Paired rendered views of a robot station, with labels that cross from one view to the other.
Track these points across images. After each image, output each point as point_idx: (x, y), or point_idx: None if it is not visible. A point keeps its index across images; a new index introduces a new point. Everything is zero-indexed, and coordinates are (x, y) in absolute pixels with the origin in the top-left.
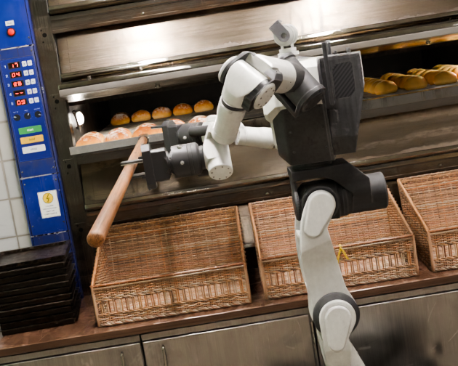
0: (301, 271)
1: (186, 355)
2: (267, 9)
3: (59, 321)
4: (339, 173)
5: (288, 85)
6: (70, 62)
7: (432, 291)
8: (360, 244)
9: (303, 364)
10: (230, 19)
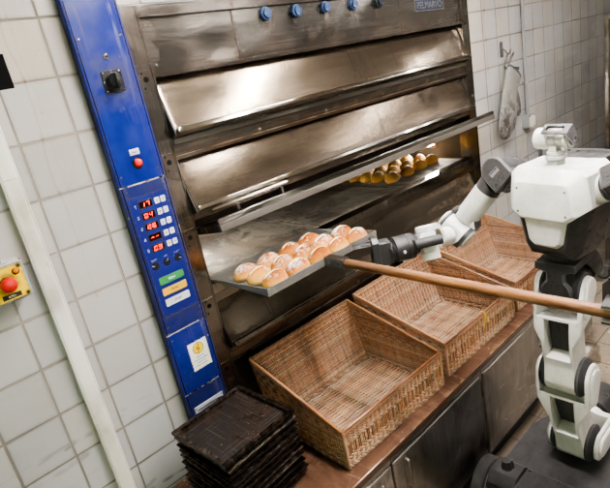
0: (542, 348)
1: (419, 456)
2: (346, 118)
3: (295, 480)
4: (592, 258)
5: None
6: (199, 190)
7: (527, 326)
8: (492, 306)
9: (477, 417)
10: (323, 130)
